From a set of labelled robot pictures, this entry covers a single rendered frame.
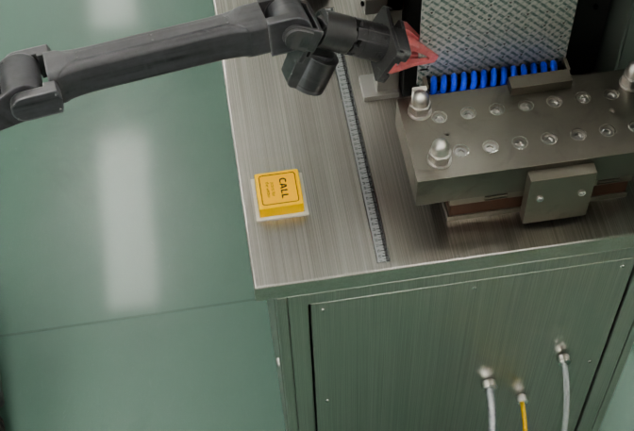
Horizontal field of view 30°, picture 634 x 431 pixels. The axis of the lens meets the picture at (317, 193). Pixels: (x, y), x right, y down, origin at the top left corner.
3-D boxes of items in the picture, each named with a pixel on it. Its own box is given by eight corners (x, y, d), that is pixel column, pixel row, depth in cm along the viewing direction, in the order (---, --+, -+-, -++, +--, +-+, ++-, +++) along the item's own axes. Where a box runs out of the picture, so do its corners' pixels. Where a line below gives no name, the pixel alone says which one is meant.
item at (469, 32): (416, 82, 185) (422, -3, 170) (562, 62, 186) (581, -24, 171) (417, 84, 185) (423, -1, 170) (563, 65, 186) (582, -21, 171)
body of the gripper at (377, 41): (386, 85, 176) (342, 74, 173) (374, 35, 182) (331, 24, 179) (408, 57, 172) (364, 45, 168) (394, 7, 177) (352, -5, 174)
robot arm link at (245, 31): (6, 96, 157) (-2, 49, 164) (17, 128, 161) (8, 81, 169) (315, 22, 163) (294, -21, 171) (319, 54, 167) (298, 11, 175)
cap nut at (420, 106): (405, 104, 180) (406, 84, 176) (428, 100, 180) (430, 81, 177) (409, 122, 178) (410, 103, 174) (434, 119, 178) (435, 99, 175)
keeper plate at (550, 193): (519, 213, 182) (527, 171, 173) (582, 205, 183) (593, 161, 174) (523, 226, 181) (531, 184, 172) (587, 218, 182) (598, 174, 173)
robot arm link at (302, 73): (291, 27, 164) (275, -7, 170) (258, 92, 170) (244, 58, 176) (364, 43, 169) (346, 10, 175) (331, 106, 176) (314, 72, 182)
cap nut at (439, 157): (425, 151, 175) (425, 132, 171) (448, 148, 175) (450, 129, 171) (429, 171, 173) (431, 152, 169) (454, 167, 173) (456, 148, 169)
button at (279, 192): (255, 182, 188) (253, 174, 186) (298, 176, 189) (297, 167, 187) (259, 218, 184) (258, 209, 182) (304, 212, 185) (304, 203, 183)
